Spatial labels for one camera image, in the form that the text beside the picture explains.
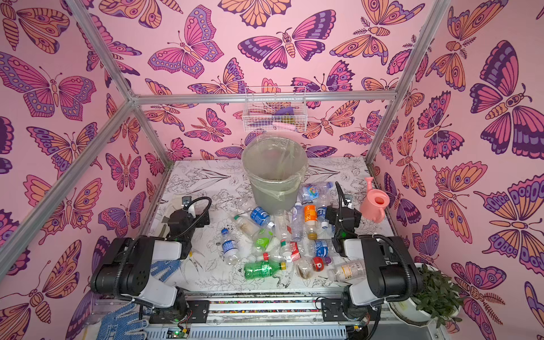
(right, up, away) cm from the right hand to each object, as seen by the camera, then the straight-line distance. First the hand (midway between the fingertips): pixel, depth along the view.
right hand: (345, 206), depth 93 cm
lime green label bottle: (-35, -12, -7) cm, 38 cm away
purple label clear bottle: (-21, -7, 0) cm, 22 cm away
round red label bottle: (-19, -23, -10) cm, 31 cm away
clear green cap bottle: (-43, -9, +3) cm, 44 cm away
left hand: (-66, 0, +2) cm, 66 cm away
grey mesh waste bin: (-31, +18, +8) cm, 37 cm away
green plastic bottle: (-35, -21, -15) cm, 44 cm away
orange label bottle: (-15, -4, -1) cm, 16 cm away
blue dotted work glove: (-85, -38, -21) cm, 96 cm away
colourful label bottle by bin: (-13, +6, +7) cm, 16 cm away
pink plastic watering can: (+11, 0, -2) cm, 11 cm away
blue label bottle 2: (-12, -16, -10) cm, 23 cm away
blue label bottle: (-37, -4, -1) cm, 37 cm away
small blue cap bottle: (-48, -16, -9) cm, 52 cm away
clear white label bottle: (-4, -22, -15) cm, 27 cm away
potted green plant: (+16, -22, -33) cm, 43 cm away
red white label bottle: (-23, -17, -10) cm, 30 cm away
